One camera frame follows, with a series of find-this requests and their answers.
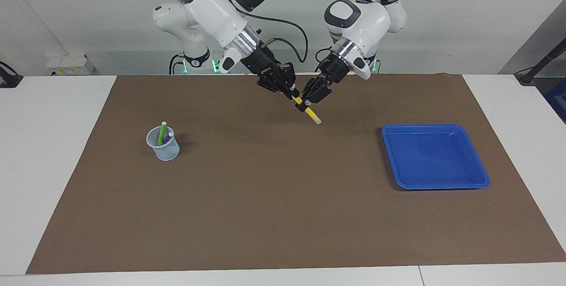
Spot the yellow highlighter pen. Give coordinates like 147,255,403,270
292,95,322,125

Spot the blue plastic tray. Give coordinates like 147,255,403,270
381,123,490,190

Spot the brown table mat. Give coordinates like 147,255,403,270
26,73,566,275

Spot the translucent plastic pen cup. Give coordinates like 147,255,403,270
146,126,180,161

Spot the black stand pole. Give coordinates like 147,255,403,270
515,38,566,85

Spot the blue box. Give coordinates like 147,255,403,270
544,78,566,123

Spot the black base cable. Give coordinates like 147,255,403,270
315,47,332,73
169,53,185,75

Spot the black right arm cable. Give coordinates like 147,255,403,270
226,0,309,64

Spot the white wall socket box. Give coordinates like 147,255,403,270
46,54,96,76

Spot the black clamp mount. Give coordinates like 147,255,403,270
0,61,23,88

